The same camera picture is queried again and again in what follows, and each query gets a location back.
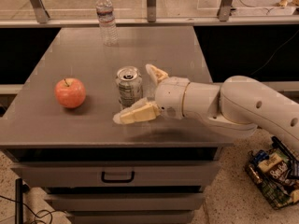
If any top grey drawer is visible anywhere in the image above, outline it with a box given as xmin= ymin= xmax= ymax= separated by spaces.
xmin=11 ymin=161 xmax=220 ymax=188

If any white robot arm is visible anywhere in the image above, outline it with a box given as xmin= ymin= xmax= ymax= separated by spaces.
xmin=113 ymin=64 xmax=299 ymax=151

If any bottom grey drawer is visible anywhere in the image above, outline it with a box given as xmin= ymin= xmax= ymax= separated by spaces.
xmin=67 ymin=211 xmax=194 ymax=224

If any black stand pole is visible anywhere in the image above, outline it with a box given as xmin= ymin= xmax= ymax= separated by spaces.
xmin=15 ymin=178 xmax=23 ymax=224

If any silver 7up soda can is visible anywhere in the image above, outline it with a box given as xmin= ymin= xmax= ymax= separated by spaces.
xmin=116 ymin=66 xmax=143 ymax=108

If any clear plastic water bottle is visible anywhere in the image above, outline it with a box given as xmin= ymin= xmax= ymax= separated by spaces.
xmin=95 ymin=0 xmax=118 ymax=46

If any grey drawer cabinet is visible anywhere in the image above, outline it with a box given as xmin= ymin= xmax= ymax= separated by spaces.
xmin=0 ymin=26 xmax=235 ymax=224

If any grey drawer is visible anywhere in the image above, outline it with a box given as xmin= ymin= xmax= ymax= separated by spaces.
xmin=11 ymin=161 xmax=220 ymax=188
xmin=45 ymin=193 xmax=204 ymax=212
xmin=67 ymin=211 xmax=194 ymax=224

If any black cable on wall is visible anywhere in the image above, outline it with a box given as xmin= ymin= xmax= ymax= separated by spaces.
xmin=249 ymin=28 xmax=299 ymax=77

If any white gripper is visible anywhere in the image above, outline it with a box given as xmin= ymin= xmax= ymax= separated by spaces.
xmin=113 ymin=64 xmax=190 ymax=125

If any black drawer handle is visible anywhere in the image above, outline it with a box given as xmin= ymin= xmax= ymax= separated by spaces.
xmin=101 ymin=171 xmax=135 ymax=184

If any red apple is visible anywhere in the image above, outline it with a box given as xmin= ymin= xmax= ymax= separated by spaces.
xmin=54 ymin=78 xmax=86 ymax=108

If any snack bag in basket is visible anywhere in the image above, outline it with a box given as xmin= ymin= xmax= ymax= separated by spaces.
xmin=258 ymin=152 xmax=293 ymax=187

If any middle grey drawer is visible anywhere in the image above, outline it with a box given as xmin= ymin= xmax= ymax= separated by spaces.
xmin=45 ymin=193 xmax=204 ymax=212

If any black floor cable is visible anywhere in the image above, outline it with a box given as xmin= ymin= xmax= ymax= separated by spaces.
xmin=0 ymin=194 xmax=66 ymax=224

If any metal window railing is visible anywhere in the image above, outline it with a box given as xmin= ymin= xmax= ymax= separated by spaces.
xmin=0 ymin=0 xmax=299 ymax=27

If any black wire snack basket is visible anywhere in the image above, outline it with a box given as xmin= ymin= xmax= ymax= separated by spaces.
xmin=245 ymin=136 xmax=299 ymax=209

